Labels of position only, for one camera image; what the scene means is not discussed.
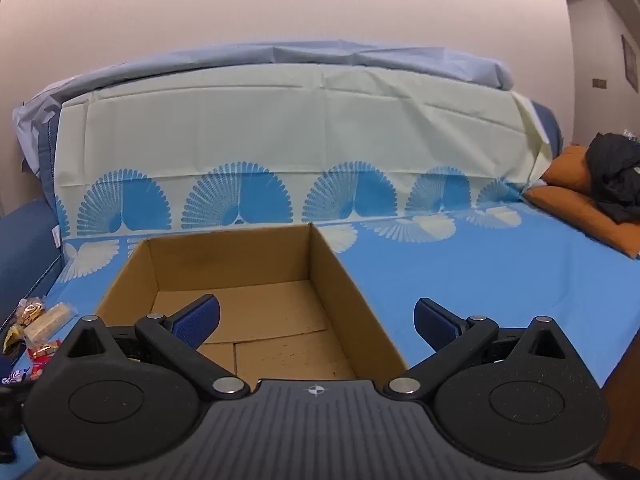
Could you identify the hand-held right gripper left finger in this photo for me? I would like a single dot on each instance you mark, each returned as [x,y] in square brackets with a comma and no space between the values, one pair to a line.
[200,322]

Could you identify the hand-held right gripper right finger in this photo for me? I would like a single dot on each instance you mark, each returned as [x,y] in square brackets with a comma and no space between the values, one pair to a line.
[435,322]

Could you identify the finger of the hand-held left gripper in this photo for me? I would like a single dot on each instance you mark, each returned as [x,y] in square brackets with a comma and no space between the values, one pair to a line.
[7,420]

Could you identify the purple snack packet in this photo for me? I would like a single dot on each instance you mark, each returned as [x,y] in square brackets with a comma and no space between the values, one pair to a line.
[15,376]

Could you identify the red candy wrapper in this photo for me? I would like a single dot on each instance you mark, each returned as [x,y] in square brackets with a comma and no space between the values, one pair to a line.
[44,349]

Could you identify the yellow snack packet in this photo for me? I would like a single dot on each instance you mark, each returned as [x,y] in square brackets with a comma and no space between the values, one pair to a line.
[11,337]

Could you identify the brown cardboard box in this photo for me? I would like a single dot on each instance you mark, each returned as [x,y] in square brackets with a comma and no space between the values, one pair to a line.
[260,260]

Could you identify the white rice bar packet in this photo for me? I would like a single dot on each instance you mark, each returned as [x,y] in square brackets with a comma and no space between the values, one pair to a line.
[47,322]

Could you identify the clear bag of brown pastries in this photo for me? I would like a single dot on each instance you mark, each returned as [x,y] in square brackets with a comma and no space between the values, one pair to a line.
[29,310]

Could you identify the blue denim cushion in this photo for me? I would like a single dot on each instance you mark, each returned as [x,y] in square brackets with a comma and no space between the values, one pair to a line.
[25,245]

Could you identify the orange pillow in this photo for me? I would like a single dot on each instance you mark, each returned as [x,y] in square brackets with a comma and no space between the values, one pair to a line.
[575,210]
[567,170]

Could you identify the blue fan-print bed sheet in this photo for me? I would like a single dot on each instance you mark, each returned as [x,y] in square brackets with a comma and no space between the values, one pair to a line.
[300,130]

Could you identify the black clothing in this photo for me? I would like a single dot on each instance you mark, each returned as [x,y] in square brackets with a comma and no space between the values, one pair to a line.
[615,170]

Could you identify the light blue cloth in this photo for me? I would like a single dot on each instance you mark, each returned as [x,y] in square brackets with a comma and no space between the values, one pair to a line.
[300,52]

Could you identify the framed wall picture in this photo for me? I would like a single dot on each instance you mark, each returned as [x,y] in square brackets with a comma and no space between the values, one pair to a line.
[629,62]

